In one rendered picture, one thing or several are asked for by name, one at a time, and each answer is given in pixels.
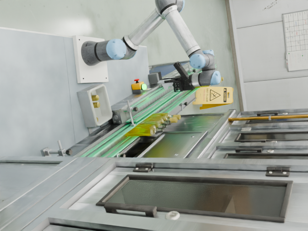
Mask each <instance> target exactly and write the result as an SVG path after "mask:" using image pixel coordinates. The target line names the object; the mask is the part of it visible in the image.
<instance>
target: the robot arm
mask: <svg viewBox="0 0 308 231"><path fill-rule="evenodd" d="M184 6H185V0H155V7H156V8H155V9H154V10H153V11H152V12H151V13H150V14H149V15H148V16H147V17H146V18H145V19H144V20H143V21H142V22H141V23H140V24H139V25H138V26H137V27H136V28H135V29H134V30H133V31H132V32H131V33H130V34H129V35H125V36H124V37H123V38H122V39H112V40H107V41H101V42H94V41H85V42H84V43H83V44H82V47H81V55H82V59H83V61H84V62H85V64H87V65H88V66H94V65H96V64H98V63H100V62H102V61H110V60H128V59H131V58H133V57H134V56H135V55H136V53H137V50H138V49H139V45H140V44H141V43H142V42H143V41H144V40H145V39H146V38H147V37H148V36H149V35H150V34H151V33H152V32H153V31H154V30H155V29H156V28H157V27H158V26H159V25H160V24H161V23H162V22H163V21H164V20H165V19H166V20H167V22H168V24H169V26H170V27H171V29H172V31H173V32H174V34H175V35H176V37H177V39H178V40H179V42H180V44H181V45H182V47H183V49H184V50H185V52H186V54H187V56H188V57H189V59H190V60H189V63H190V65H191V67H193V68H195V69H202V73H195V74H190V75H188V73H187V72H186V71H185V69H184V68H183V66H182V65H181V63H180V62H176V63H175V64H174V65H173V66H174V67H175V68H176V69H177V71H178V72H179V74H180V76H174V77H167V78H163V79H162V80H160V81H158V82H157V83H161V84H162V85H163V87H164V89H165V90H167V89H168V87H169V86H170V87H172V85H173V84H174V85H173V87H174V92H179V91H178V90H180V92H182V91H186V90H193V89H195V87H201V86H210V85H211V86H212V85H218V84H219V83H220V81H221V76H220V72H219V71H216V70H215V58H214V57H215V56H214V52H213V50H204V51H202V50H201V49H200V47H199V45H198V44H197V42H196V40H195V39H194V37H193V35H192V34H191V32H190V31H189V29H188V27H187V26H186V24H185V22H184V20H183V19H182V17H181V15H180V14H179V13H180V12H181V11H182V10H183V8H184ZM188 78H189V79H188Z"/></svg>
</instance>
